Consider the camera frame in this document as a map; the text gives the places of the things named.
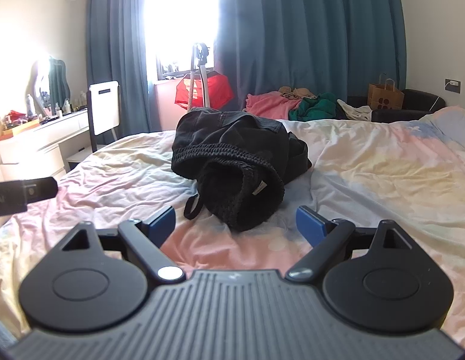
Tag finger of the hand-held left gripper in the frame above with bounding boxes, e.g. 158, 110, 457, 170
23, 176, 59, 205

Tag wavy-edged mirror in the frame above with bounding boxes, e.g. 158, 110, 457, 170
30, 56, 72, 115

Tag bright window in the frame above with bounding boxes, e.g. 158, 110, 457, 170
142, 0, 223, 82

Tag wooden tray with cosmetics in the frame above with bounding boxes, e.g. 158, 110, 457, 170
0, 110, 41, 136

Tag white dressing table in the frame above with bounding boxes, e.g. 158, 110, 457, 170
0, 109, 92, 185

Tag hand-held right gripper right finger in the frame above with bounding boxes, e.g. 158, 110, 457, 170
286, 205, 413, 283

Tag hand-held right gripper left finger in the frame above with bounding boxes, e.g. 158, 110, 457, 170
62, 205, 187, 285

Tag black pants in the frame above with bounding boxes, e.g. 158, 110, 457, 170
172, 107, 313, 233

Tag green cloth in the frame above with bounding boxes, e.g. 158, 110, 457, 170
289, 93, 347, 122

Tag white chair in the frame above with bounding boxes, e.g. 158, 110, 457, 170
65, 80, 123, 173

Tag narrow blue curtain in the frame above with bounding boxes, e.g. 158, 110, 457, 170
84, 0, 150, 136

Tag garment steamer stand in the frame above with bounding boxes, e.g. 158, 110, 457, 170
185, 42, 215, 112

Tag red garment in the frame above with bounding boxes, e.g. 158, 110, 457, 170
175, 72, 234, 112

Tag black sofa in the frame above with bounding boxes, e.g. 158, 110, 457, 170
347, 89, 447, 124

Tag row of small bottles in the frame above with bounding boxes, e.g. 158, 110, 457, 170
52, 91, 89, 118

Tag pastel tie-dye duvet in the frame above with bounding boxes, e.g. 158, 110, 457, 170
0, 107, 465, 349

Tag white cloth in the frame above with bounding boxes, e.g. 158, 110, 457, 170
337, 99, 373, 122

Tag wide blue curtain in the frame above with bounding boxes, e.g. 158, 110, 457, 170
214, 0, 407, 121

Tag beige cloth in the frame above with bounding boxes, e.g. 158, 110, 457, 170
278, 86, 316, 102

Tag brown paper bag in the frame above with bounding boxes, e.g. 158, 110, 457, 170
367, 74, 405, 112

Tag pink cloth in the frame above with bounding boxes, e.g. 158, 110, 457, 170
243, 92, 303, 121

